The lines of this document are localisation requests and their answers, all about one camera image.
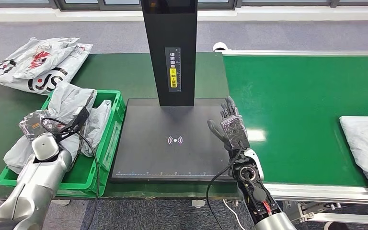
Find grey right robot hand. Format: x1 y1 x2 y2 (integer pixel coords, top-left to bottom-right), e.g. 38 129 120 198
207 95 245 151

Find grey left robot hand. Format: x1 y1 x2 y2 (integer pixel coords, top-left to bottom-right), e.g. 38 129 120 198
18 109 61 140

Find long grey parcel red print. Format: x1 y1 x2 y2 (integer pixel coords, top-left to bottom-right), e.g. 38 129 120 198
3 80 98 174

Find green conveyor belt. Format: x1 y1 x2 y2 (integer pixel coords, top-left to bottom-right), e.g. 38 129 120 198
222 55 368 188

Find white conveyor end roller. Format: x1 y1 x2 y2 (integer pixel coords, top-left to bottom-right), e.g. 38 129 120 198
212 42 229 52

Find white parcel bag black letters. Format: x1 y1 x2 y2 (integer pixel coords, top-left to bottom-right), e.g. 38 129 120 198
0 43 94 96

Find white parcel bag red print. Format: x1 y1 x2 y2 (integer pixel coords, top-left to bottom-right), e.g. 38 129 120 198
0 37 81 81

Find black inbound scanner machine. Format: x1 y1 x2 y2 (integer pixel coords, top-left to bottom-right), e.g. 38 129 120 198
109 0 235 183

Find black yellow label sticker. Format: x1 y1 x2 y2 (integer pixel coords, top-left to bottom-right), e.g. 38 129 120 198
165 47 182 93

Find green plastic crate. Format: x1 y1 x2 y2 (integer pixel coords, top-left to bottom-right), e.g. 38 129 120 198
0 90 127 198

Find black right wrist camera plate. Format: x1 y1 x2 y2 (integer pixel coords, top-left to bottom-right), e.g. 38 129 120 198
221 115 251 150

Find black wrist camera plate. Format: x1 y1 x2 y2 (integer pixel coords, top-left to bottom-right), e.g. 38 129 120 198
55 106 91 142
221 115 251 150

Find black left wrist camera plate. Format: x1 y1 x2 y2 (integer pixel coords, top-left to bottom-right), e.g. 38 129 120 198
55 106 91 142

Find aluminium conveyor frame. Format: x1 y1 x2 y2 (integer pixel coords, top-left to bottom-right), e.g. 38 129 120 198
221 49 368 224

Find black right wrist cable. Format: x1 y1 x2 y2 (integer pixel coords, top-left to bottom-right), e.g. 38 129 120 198
206 152 242 230

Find white floor cable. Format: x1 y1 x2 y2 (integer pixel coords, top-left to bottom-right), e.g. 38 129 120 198
222 199 245 230

